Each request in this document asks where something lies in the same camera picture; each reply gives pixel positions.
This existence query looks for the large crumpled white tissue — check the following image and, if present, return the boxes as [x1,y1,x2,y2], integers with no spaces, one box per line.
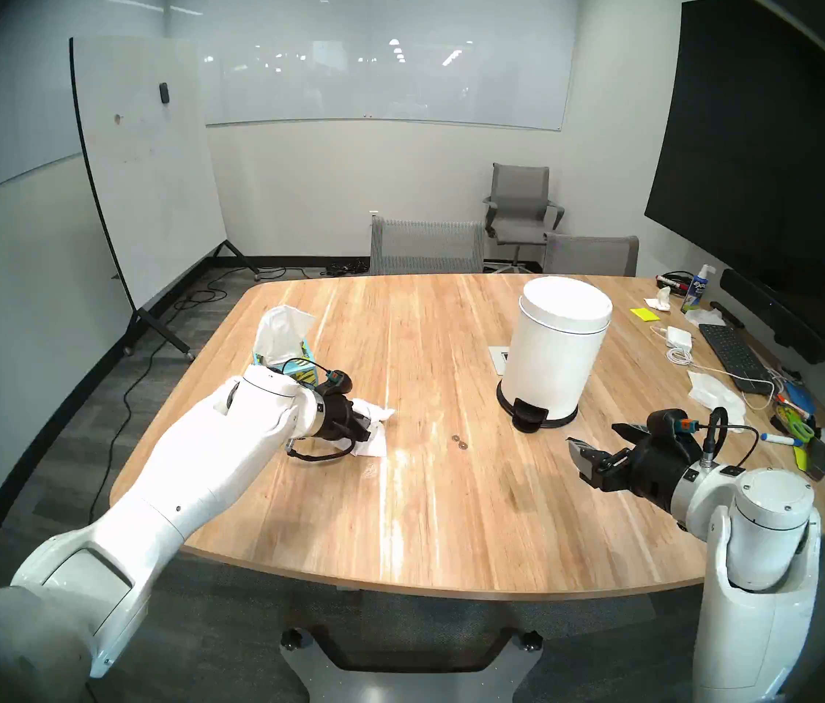
[687,370,747,433]

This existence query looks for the black keyboard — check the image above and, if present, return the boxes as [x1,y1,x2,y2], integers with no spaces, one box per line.
[698,324,776,395]

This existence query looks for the green handled scissors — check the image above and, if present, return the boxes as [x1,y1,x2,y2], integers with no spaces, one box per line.
[775,403,816,445]

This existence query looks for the grey mesh back chair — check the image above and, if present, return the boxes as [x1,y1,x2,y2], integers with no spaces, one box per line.
[370,215,486,275]

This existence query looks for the long black floor cable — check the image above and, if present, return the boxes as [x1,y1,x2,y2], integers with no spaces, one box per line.
[86,284,223,527]

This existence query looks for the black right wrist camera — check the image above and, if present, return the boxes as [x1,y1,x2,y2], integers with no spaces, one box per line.
[647,409,699,439]

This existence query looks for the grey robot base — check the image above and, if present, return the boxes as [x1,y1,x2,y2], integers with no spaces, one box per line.
[280,627,543,703]

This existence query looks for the grey office chair with armrests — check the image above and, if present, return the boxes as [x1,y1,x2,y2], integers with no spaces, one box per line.
[483,163,565,274]

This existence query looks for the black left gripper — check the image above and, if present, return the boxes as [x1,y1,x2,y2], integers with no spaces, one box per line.
[319,393,376,442]

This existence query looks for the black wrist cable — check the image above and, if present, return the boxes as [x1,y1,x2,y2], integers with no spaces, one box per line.
[698,406,761,469]
[266,357,358,462]

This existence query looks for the grey fabric back chair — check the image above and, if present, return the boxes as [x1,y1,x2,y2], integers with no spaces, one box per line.
[543,234,640,278]

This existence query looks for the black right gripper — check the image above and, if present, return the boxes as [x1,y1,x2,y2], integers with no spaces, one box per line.
[567,423,702,505]

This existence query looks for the blue card pack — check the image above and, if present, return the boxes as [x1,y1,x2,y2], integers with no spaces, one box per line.
[784,381,820,417]

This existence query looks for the black floor cable bundle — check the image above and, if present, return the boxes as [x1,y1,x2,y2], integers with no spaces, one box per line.
[259,258,371,279]

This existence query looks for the wide glass wall whiteboard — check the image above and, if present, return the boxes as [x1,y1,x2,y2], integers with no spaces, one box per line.
[167,0,580,132]

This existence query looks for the white charger cable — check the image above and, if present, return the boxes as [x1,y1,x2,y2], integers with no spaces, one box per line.
[650,325,790,409]

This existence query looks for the glass wall whiteboard with writing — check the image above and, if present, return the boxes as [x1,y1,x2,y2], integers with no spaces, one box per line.
[0,21,83,217]

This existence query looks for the mobile whiteboard on stand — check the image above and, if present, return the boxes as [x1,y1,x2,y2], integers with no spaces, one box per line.
[70,37,263,362]

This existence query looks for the white pedal trash bin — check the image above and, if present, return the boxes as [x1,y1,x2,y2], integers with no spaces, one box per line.
[497,275,613,434]

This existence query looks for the dark grey block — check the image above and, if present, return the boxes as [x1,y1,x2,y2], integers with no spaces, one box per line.
[793,439,825,483]

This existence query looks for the black video bar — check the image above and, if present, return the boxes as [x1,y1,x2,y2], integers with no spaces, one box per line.
[719,268,825,365]

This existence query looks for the whiteboard cleaner spray bottle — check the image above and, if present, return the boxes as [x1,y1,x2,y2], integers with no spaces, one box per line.
[681,264,716,313]

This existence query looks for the white tissue in box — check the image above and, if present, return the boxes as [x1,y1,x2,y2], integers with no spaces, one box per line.
[254,305,316,367]

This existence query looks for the large black wall screen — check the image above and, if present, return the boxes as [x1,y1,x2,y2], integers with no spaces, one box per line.
[644,0,825,351]

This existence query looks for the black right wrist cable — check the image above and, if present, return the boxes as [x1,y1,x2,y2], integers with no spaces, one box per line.
[698,406,761,469]

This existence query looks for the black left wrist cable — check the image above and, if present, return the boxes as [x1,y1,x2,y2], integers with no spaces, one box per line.
[266,357,358,462]

